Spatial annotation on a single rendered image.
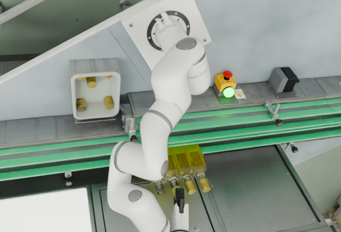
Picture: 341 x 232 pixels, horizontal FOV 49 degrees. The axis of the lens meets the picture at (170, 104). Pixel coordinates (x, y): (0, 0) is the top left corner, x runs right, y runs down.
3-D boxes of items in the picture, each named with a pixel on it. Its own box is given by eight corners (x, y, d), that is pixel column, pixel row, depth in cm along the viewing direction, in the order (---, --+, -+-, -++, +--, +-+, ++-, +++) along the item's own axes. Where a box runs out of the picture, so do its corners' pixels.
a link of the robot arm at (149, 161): (134, 106, 101) (102, 145, 94) (173, 113, 93) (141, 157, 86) (154, 139, 110) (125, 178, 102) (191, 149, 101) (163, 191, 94)
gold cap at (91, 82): (86, 73, 137) (87, 81, 134) (95, 73, 138) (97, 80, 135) (86, 80, 140) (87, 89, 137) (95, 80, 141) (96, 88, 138)
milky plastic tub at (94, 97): (71, 104, 148) (73, 120, 142) (68, 60, 133) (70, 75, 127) (115, 101, 153) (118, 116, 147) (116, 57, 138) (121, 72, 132)
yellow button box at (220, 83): (212, 85, 162) (217, 96, 157) (215, 72, 157) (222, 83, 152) (227, 84, 164) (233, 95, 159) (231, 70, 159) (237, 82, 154)
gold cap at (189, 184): (183, 185, 143) (186, 195, 140) (185, 180, 141) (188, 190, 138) (192, 184, 144) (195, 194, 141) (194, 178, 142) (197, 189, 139)
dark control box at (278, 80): (268, 80, 170) (276, 93, 164) (273, 67, 164) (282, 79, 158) (283, 79, 172) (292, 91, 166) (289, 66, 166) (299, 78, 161)
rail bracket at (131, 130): (123, 135, 149) (128, 160, 141) (125, 106, 138) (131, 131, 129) (130, 135, 150) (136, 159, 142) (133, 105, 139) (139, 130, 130)
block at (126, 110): (120, 120, 153) (123, 132, 148) (121, 103, 146) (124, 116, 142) (128, 119, 154) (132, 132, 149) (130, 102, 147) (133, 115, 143)
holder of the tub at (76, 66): (72, 113, 152) (74, 127, 147) (69, 59, 133) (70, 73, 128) (114, 109, 157) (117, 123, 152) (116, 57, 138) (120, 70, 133)
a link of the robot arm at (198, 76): (172, 73, 121) (188, 104, 110) (162, 41, 112) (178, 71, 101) (199, 63, 122) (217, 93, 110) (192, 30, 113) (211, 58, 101)
